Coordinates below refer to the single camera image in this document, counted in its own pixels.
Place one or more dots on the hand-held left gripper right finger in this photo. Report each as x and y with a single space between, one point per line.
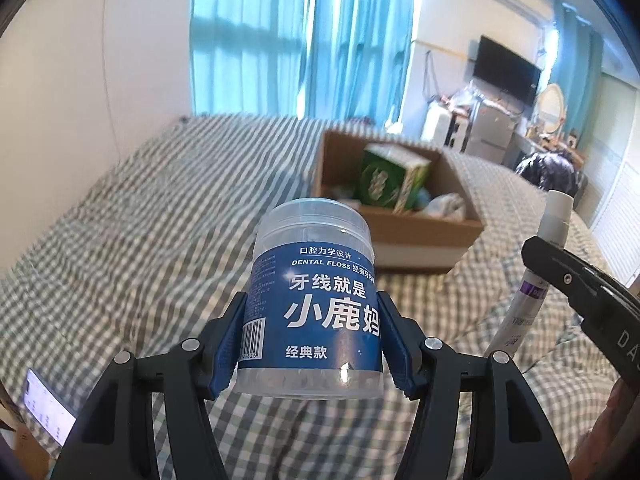
395 350

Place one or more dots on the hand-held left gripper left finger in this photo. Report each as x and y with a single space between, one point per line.
230 340

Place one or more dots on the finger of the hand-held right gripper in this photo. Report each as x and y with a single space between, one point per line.
565 275

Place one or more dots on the white purple tube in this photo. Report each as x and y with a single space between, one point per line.
517 320

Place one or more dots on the blue label dental floss jar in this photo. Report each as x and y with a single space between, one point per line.
310 310

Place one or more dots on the cardboard box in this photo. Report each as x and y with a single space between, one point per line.
425 237

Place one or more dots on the beige plastic bag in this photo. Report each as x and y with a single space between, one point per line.
445 205

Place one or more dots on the blue white tissue pack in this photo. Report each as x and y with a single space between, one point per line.
424 199

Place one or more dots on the green medicine box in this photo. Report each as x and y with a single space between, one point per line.
380 180

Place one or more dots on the person's right hand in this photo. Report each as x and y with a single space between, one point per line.
617 420

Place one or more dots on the black jacket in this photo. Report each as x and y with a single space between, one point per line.
545 170

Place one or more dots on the white louvred wardrobe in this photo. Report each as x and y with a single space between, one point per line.
617 170

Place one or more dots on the silver refrigerator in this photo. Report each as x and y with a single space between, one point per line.
490 130

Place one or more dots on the oval white framed mirror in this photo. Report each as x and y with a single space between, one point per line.
551 110

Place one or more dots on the white suitcase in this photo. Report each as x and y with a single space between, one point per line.
435 125

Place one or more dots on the clear plastic bags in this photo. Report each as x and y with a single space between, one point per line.
465 99

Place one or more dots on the narrow blue curtain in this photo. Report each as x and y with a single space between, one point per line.
575 55

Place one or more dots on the brown carton beside bed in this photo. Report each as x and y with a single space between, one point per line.
25 452

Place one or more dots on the wide blue window curtain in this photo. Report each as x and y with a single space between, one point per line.
250 35

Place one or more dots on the black wall television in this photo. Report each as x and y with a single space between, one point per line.
505 70

